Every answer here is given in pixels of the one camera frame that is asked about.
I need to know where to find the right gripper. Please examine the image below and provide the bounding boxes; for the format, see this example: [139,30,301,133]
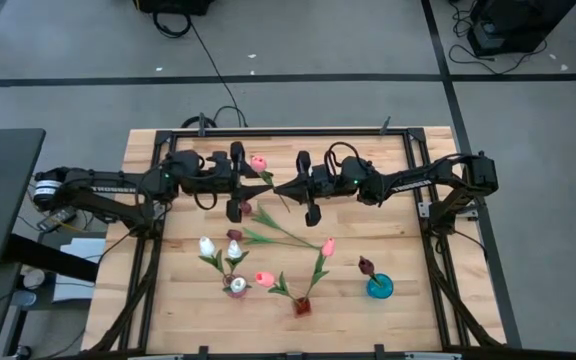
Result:
[273,150,342,228]

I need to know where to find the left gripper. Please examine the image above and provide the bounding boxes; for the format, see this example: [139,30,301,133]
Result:
[200,141,274,224]

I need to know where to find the dark red artificial tulip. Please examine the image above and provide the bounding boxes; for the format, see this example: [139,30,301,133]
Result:
[357,255,384,289]
[239,200,322,251]
[226,228,322,251]

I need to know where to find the purple glass vase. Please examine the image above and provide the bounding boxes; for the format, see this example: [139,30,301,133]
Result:
[224,274,252,300]

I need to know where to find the red ribbed glass vase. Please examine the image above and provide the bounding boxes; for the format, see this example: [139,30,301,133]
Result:
[292,297,313,319]

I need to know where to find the blue glass vase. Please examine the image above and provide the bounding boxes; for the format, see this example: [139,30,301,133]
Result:
[366,272,395,300]

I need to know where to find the white paper sheets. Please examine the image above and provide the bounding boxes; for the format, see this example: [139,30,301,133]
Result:
[51,237,107,304]

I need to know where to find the black box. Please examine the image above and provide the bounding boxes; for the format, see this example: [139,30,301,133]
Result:
[132,0,217,16]

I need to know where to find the black desk leg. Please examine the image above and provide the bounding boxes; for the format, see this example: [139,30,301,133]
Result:
[6,233,100,284]

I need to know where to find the white round object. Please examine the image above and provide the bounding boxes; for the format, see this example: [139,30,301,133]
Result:
[21,268,47,290]

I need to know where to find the grey small object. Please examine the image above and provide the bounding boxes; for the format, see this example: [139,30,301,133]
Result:
[11,290,37,307]

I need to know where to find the black equipment case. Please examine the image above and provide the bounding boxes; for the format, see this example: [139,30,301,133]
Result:
[467,0,576,58]

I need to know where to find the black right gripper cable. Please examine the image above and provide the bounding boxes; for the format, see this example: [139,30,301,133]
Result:
[325,141,365,167]

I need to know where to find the black cable loop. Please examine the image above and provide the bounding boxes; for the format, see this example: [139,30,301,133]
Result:
[181,114,218,130]

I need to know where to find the long black floor cable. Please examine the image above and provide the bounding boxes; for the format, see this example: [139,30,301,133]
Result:
[187,19,249,129]

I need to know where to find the coiled black cable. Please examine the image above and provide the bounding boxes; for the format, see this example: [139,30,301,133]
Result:
[151,9,193,39]

